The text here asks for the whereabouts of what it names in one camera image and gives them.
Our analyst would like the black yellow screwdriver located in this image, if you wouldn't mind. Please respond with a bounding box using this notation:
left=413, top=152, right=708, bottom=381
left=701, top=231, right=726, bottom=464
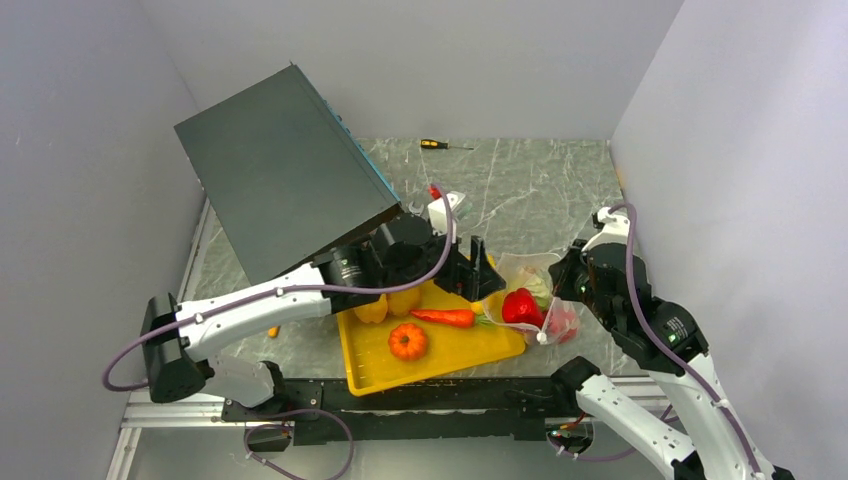
left=419, top=139, right=474, bottom=151

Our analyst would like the orange carrot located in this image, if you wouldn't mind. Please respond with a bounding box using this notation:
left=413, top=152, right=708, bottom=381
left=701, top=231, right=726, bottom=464
left=409, top=309, right=492, bottom=329

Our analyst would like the dark grey box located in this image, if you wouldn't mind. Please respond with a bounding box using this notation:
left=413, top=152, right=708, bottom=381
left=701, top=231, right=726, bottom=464
left=174, top=64, right=402, bottom=285

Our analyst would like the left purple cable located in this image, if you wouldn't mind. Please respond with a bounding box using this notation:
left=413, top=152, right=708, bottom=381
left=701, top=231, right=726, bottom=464
left=101, top=183, right=458, bottom=480

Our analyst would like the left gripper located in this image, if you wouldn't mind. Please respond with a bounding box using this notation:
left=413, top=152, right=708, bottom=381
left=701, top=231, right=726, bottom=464
left=384, top=221, right=505, bottom=303

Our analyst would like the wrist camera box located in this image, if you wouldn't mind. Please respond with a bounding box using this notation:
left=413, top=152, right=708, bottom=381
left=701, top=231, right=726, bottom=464
left=427, top=191, right=469, bottom=234
left=583, top=207, right=631, bottom=251

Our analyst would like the orange pumpkin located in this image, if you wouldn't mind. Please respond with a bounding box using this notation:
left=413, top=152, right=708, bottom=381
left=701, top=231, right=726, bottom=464
left=388, top=323, right=429, bottom=362

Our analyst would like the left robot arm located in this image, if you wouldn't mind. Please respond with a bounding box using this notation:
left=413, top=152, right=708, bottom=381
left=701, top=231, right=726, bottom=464
left=142, top=213, right=506, bottom=420

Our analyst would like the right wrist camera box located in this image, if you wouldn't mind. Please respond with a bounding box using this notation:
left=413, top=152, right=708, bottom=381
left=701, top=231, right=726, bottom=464
left=583, top=207, right=631, bottom=251

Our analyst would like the red bell pepper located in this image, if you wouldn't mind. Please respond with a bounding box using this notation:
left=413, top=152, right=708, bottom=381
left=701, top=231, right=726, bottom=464
left=501, top=288, right=546, bottom=329

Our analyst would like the yellow lemon squash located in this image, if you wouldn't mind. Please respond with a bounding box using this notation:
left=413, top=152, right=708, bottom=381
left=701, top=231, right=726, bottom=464
left=470, top=301, right=485, bottom=316

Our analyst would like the black base frame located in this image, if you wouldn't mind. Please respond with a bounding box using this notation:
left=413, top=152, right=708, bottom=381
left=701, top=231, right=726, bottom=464
left=221, top=377, right=580, bottom=446

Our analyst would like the yellow plastic tray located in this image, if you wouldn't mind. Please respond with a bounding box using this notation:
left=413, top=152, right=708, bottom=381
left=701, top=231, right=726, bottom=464
left=337, top=310, right=526, bottom=397

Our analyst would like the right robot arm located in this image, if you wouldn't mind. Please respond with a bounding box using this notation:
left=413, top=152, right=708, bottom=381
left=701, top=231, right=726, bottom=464
left=549, top=234, right=793, bottom=479

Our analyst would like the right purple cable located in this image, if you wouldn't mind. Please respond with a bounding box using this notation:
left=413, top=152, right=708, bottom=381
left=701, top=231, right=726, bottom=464
left=547, top=201, right=770, bottom=480

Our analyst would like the silver wrench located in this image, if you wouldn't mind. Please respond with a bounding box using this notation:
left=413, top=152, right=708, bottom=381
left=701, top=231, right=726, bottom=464
left=407, top=202, right=426, bottom=217

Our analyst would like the yellow bell pepper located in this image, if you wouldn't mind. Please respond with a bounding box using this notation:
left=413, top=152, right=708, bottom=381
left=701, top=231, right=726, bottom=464
left=353, top=294, right=388, bottom=324

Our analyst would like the red apple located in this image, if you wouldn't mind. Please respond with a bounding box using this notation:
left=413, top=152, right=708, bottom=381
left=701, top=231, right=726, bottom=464
left=548, top=311, right=579, bottom=344

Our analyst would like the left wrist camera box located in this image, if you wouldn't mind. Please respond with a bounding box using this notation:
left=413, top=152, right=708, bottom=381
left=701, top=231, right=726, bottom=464
left=427, top=191, right=469, bottom=234

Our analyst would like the clear zip top bag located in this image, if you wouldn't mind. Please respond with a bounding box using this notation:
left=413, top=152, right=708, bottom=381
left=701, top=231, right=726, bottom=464
left=482, top=253, right=580, bottom=345

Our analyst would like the brown potato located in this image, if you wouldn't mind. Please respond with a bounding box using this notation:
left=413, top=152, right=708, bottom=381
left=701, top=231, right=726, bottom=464
left=386, top=287, right=422, bottom=317

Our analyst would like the green cabbage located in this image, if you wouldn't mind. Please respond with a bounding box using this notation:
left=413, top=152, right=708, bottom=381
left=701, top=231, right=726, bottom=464
left=522, top=267, right=553, bottom=309

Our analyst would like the purple cable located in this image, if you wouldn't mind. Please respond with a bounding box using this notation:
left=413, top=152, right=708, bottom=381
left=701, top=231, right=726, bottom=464
left=101, top=183, right=458, bottom=480
left=547, top=201, right=770, bottom=480

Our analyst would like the aluminium rail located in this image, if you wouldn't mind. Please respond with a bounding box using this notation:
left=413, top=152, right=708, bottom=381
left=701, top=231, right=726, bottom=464
left=106, top=389, right=226, bottom=479

